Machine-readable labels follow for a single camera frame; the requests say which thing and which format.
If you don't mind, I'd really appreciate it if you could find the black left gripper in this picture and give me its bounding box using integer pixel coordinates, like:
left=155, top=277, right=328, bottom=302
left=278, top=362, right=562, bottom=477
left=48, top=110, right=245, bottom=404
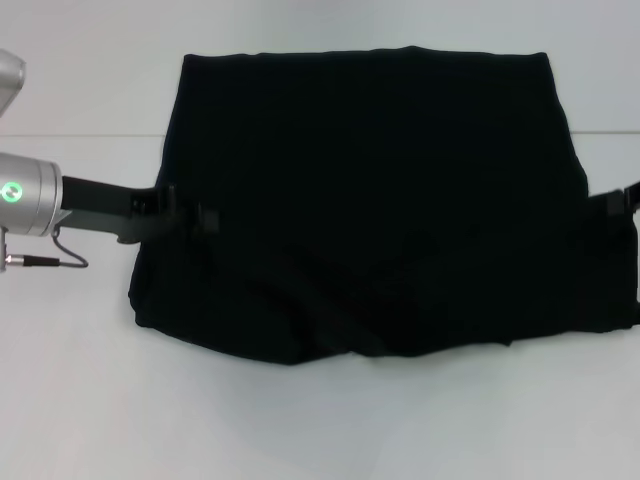
left=59, top=173, right=222, bottom=247

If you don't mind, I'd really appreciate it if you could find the black shirt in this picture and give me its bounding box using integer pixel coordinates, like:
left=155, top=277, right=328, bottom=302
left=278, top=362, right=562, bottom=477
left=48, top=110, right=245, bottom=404
left=127, top=45, right=640, bottom=366

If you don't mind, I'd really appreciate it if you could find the left arm cable with plug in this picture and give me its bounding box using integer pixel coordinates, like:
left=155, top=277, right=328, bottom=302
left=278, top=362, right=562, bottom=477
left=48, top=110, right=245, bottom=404
left=3, top=225, right=91, bottom=270

